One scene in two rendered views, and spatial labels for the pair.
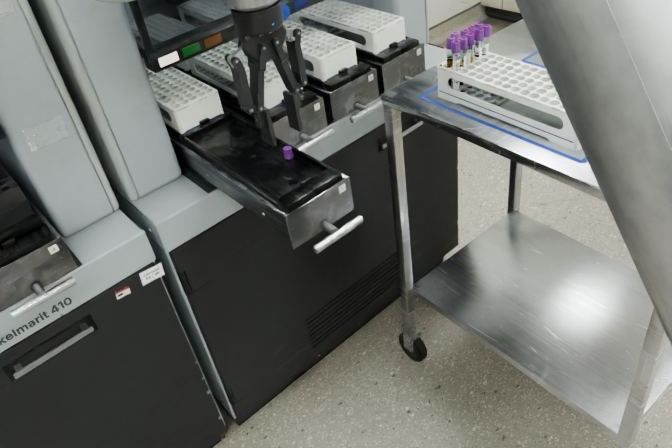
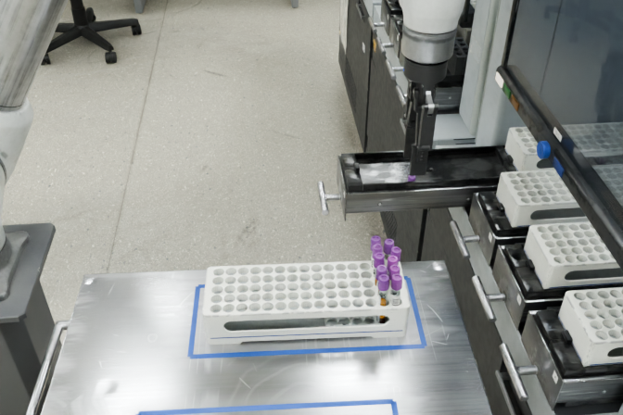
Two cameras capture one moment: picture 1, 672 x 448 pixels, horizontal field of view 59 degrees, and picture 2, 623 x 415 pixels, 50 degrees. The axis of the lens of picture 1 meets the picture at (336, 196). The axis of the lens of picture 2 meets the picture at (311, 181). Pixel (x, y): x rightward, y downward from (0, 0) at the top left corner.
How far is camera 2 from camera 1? 1.58 m
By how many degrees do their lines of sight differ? 88
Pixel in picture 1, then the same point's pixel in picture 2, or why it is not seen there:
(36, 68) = (486, 11)
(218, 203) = not seen: hidden behind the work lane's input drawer
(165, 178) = not seen: hidden behind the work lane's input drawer
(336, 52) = (537, 243)
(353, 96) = (505, 284)
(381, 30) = (569, 303)
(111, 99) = (491, 69)
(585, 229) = not seen: outside the picture
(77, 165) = (473, 83)
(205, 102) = (517, 149)
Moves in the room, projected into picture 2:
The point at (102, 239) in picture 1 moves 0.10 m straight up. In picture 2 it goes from (443, 125) to (448, 89)
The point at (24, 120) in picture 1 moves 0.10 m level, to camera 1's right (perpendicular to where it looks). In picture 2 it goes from (475, 31) to (459, 48)
